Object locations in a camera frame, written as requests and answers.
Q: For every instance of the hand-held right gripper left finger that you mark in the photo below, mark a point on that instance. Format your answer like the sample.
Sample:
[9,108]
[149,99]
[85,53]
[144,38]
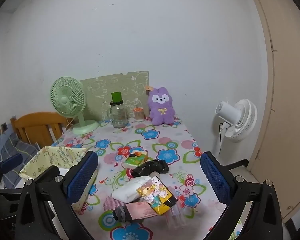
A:
[82,177]

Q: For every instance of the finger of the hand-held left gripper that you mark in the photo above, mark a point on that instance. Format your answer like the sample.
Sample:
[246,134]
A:
[11,163]

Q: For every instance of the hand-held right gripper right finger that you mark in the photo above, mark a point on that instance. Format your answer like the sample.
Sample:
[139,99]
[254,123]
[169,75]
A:
[215,180]

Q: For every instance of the yellow fabric storage box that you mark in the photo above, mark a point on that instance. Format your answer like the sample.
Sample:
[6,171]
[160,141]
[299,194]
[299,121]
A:
[57,155]

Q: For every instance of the white cloth roll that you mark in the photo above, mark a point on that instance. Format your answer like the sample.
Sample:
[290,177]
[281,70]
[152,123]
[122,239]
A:
[125,192]

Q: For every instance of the green tissue pack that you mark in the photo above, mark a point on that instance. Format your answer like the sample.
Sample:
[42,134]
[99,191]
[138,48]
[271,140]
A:
[133,161]

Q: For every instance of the clear plastic packet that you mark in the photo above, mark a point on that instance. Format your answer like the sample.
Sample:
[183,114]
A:
[175,217]

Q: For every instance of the yellow cartoon pouch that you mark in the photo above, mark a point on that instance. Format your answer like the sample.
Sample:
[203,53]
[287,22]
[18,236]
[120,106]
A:
[157,197]

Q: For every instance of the black plastic bag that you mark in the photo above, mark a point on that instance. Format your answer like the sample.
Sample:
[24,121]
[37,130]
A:
[150,167]

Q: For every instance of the grey plaid pillow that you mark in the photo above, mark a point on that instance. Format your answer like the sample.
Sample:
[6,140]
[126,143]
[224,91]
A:
[17,147]

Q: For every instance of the floral tablecloth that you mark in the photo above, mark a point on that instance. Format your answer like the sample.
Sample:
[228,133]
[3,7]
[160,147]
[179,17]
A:
[165,140]

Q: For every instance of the white standing fan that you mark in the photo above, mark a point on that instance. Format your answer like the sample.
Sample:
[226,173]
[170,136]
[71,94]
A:
[240,120]

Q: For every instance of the glass jar mug green lid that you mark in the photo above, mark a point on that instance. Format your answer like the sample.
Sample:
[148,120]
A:
[118,116]

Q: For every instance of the green desk fan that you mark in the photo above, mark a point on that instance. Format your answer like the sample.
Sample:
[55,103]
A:
[65,97]

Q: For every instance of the small cotton swab jar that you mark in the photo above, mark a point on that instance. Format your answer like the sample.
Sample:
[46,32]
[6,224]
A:
[138,115]

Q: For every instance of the purple plush bunny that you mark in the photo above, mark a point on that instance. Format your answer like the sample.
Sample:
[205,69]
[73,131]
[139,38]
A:
[161,110]

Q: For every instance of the green patterned board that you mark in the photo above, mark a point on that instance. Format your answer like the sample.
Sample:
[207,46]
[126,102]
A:
[102,87]

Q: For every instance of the beige wooden door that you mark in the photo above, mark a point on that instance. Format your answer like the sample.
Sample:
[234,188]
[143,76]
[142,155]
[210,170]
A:
[290,105]

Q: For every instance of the wall socket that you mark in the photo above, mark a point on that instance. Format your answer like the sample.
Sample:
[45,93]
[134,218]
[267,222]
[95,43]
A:
[4,126]

